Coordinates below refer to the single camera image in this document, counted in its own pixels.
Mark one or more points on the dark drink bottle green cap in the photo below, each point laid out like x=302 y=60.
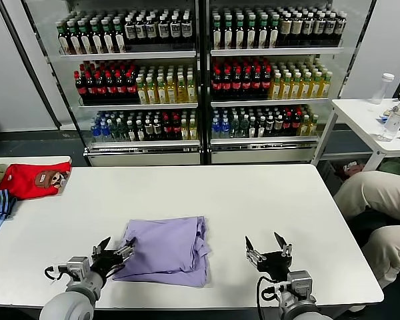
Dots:
x=218 y=35
x=274 y=35
x=109 y=40
x=240 y=35
x=98 y=40
x=120 y=39
x=251 y=35
x=86 y=41
x=75 y=41
x=229 y=35
x=262 y=35
x=64 y=42

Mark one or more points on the small blue wrapper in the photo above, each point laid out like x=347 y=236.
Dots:
x=385 y=116

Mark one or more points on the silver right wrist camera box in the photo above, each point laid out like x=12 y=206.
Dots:
x=300 y=281

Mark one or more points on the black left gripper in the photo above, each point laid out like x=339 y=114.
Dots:
x=105 y=263

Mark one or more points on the green fabric bundle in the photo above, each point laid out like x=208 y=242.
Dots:
x=397 y=165

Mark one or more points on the red bear-print garment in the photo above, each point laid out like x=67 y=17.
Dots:
x=24 y=182

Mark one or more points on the black bottle white label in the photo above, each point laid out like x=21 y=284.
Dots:
x=130 y=32
x=175 y=31
x=163 y=31
x=140 y=32
x=151 y=31
x=186 y=30

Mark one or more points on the small white metal-frame table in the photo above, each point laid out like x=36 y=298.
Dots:
x=357 y=114

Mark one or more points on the yellow tea bottle green cap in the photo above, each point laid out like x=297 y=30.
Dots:
x=171 y=93
x=306 y=88
x=276 y=89
x=161 y=94
x=325 y=87
x=152 y=94
x=286 y=89
x=191 y=92
x=316 y=88
x=142 y=94
x=182 y=93
x=296 y=89

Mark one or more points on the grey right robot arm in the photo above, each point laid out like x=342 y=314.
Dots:
x=296 y=310

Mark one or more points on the clear bottle white cap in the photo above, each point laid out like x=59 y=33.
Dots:
x=380 y=92

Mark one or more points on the person in beige trousers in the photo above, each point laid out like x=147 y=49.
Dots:
x=380 y=193

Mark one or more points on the red-cap cola bottle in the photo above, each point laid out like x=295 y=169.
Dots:
x=81 y=88
x=266 y=85
x=256 y=85
x=91 y=88
x=227 y=85
x=131 y=88
x=111 y=88
x=217 y=85
x=246 y=85
x=121 y=88
x=236 y=85
x=101 y=88

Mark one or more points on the beverage display cabinet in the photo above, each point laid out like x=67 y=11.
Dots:
x=204 y=100

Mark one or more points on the blue label water bottle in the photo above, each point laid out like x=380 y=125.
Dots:
x=216 y=129
x=94 y=132
x=226 y=128
x=104 y=132

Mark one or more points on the purple cartoon-print T-shirt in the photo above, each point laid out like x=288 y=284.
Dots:
x=166 y=250

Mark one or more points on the dark bottle beige label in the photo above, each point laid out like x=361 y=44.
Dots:
x=285 y=29
x=297 y=28
x=330 y=27
x=319 y=28
x=308 y=28
x=341 y=26

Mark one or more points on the clear sport bottle beige lid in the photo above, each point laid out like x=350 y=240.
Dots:
x=389 y=127

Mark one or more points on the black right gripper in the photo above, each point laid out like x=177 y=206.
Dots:
x=273 y=265

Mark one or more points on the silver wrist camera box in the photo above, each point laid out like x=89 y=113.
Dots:
x=300 y=281
x=78 y=266

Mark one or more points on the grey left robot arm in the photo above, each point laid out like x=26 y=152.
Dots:
x=66 y=305

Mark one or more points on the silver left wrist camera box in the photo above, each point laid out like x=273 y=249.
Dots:
x=78 y=266

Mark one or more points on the red white packet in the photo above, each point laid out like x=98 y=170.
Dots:
x=352 y=167

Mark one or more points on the small yellow drink bottle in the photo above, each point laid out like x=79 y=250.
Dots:
x=193 y=130
x=313 y=126
x=185 y=131
x=304 y=127

